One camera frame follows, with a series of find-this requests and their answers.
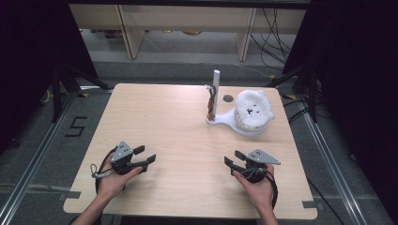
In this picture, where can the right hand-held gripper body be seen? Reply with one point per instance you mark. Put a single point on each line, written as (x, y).
(259, 162)

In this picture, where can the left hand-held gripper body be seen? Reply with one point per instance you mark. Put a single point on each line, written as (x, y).
(122, 156)

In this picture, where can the white stand with post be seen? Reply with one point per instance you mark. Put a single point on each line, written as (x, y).
(223, 120)

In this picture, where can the white plush bear toy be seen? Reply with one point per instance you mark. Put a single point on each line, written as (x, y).
(253, 108)

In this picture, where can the person's right hand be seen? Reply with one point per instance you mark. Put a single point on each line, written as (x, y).
(258, 190)

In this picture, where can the person's left hand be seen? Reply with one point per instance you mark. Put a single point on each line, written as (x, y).
(114, 184)

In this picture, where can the round grey table grommet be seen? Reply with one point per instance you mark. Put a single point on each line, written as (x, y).
(228, 98)

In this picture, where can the grey tape strip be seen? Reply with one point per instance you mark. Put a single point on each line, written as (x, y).
(313, 205)
(70, 195)

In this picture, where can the black metal stand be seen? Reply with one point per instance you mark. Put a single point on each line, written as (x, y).
(311, 93)
(59, 90)

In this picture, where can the black curtain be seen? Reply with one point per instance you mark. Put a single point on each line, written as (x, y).
(25, 62)
(359, 78)

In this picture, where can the beige wooden desk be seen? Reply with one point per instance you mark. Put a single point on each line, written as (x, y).
(187, 17)

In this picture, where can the metal floor rail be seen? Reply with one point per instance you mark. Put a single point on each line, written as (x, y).
(34, 162)
(334, 175)

